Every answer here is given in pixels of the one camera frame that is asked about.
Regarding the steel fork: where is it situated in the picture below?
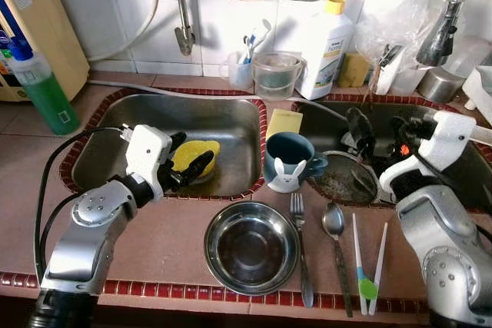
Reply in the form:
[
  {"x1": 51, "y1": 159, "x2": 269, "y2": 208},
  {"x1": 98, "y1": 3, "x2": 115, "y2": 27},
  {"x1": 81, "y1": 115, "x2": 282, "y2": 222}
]
[{"x1": 289, "y1": 192, "x2": 314, "y2": 308}]

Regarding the white brush holder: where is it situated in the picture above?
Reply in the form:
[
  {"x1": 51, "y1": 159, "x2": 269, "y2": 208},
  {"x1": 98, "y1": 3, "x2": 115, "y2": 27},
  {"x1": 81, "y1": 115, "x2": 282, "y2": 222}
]
[{"x1": 374, "y1": 44, "x2": 427, "y2": 97}]

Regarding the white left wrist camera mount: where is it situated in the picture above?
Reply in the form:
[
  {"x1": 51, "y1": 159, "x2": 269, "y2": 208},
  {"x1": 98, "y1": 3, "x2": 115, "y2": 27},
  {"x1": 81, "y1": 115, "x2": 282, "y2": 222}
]
[{"x1": 125, "y1": 124, "x2": 174, "y2": 200}]

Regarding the beige water ionizer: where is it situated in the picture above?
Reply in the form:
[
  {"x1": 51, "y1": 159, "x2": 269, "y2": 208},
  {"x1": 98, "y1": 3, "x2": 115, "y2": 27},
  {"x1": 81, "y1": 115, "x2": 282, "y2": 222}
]
[{"x1": 0, "y1": 0, "x2": 91, "y2": 104}]

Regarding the grey drain hose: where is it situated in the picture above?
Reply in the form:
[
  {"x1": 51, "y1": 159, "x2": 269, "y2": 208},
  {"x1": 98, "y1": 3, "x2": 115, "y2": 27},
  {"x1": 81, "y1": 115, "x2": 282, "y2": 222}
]
[{"x1": 87, "y1": 78, "x2": 351, "y2": 123}]

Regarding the chrome kitchen faucet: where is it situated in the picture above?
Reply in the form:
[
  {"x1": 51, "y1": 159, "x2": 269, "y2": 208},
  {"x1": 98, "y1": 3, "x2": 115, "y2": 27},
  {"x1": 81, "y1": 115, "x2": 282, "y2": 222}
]
[{"x1": 415, "y1": 0, "x2": 479, "y2": 68}]

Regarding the small steel cup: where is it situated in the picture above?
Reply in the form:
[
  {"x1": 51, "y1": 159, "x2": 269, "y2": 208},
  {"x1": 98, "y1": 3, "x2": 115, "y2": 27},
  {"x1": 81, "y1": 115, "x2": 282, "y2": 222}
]
[{"x1": 417, "y1": 67, "x2": 464, "y2": 104}]

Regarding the green dish soap bottle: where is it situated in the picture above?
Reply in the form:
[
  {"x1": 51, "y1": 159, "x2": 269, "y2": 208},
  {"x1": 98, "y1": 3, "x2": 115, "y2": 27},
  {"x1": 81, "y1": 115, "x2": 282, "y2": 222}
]
[{"x1": 6, "y1": 35, "x2": 81, "y2": 137}]

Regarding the clear plastic bag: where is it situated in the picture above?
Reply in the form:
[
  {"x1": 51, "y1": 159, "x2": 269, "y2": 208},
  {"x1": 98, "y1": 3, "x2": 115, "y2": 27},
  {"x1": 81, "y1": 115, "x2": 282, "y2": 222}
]
[{"x1": 355, "y1": 0, "x2": 450, "y2": 64}]

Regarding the white filter tube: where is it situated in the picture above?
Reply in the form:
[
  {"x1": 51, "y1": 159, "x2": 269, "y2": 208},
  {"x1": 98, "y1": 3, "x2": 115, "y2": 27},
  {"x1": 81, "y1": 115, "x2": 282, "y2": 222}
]
[{"x1": 87, "y1": 0, "x2": 162, "y2": 62}]

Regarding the blue rabbit mug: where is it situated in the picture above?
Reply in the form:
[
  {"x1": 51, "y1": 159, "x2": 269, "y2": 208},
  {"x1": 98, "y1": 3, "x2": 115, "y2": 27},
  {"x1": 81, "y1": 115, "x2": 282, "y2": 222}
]
[{"x1": 264, "y1": 131, "x2": 330, "y2": 194}]

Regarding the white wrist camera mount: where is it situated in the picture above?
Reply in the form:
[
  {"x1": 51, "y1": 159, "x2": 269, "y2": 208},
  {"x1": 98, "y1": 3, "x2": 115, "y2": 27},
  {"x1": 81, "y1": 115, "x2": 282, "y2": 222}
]
[
  {"x1": 379, "y1": 111, "x2": 477, "y2": 202},
  {"x1": 125, "y1": 124, "x2": 174, "y2": 200}
]

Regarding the white detergent bottle yellow cap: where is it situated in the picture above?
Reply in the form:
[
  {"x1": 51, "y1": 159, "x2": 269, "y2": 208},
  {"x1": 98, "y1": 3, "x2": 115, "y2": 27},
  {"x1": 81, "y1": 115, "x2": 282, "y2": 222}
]
[{"x1": 296, "y1": 0, "x2": 355, "y2": 101}]

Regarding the chrome filter tap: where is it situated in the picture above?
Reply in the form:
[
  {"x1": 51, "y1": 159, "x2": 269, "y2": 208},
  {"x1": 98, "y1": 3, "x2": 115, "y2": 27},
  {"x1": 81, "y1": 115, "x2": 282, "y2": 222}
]
[{"x1": 132, "y1": 0, "x2": 197, "y2": 58}]

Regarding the yellow sponge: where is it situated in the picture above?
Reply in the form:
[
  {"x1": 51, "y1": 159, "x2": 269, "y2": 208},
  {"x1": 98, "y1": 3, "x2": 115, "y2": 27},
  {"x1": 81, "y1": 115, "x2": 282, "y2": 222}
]
[{"x1": 266, "y1": 108, "x2": 304, "y2": 141}]

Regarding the steel bowl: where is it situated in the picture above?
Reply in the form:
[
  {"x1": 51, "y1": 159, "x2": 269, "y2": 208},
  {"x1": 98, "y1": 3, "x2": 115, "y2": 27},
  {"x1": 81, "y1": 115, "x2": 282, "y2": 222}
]
[{"x1": 204, "y1": 201, "x2": 299, "y2": 296}]

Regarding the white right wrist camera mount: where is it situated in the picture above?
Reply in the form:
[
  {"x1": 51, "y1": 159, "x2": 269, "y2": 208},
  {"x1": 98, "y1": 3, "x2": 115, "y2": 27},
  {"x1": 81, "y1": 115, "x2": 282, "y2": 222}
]
[{"x1": 379, "y1": 111, "x2": 477, "y2": 202}]

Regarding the brown stringy brush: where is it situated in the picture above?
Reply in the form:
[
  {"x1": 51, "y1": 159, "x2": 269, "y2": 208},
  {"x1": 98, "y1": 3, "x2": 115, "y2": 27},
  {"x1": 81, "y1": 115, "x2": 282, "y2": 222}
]
[{"x1": 361, "y1": 82, "x2": 379, "y2": 112}]

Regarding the white toothbrush cup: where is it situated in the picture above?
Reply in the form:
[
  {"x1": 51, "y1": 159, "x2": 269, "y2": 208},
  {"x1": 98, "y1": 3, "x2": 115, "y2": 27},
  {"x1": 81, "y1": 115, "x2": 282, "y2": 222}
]
[{"x1": 221, "y1": 51, "x2": 254, "y2": 91}]

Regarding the white chopsticks green clip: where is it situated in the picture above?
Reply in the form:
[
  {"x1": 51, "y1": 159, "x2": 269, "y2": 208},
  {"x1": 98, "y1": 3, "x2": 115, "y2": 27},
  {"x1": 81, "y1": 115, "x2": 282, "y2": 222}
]
[{"x1": 351, "y1": 213, "x2": 390, "y2": 316}]

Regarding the steel spoon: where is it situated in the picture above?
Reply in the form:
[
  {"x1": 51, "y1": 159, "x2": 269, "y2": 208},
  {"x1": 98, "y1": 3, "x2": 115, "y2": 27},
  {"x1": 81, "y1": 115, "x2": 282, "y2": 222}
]
[{"x1": 322, "y1": 202, "x2": 354, "y2": 319}]

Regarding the yellow scouring pad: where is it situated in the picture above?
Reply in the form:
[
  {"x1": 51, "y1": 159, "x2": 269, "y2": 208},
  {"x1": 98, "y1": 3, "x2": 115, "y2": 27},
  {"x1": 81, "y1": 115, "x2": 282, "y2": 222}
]
[{"x1": 338, "y1": 53, "x2": 371, "y2": 88}]

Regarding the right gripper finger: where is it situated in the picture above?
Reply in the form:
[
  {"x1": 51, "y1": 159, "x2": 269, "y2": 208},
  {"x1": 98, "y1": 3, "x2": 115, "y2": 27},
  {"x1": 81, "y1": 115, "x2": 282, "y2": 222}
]
[
  {"x1": 389, "y1": 115, "x2": 422, "y2": 146},
  {"x1": 345, "y1": 108, "x2": 377, "y2": 163}
]

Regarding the steel sink basin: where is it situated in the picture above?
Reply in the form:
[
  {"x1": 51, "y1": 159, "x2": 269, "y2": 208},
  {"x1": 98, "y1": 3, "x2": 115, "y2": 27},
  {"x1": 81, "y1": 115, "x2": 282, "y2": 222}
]
[
  {"x1": 296, "y1": 99, "x2": 492, "y2": 214},
  {"x1": 71, "y1": 94, "x2": 262, "y2": 197}
]

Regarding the clear plastic container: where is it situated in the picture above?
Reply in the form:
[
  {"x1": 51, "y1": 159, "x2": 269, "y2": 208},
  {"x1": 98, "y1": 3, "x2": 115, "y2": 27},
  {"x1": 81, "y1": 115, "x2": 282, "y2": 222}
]
[{"x1": 442, "y1": 36, "x2": 492, "y2": 79}]

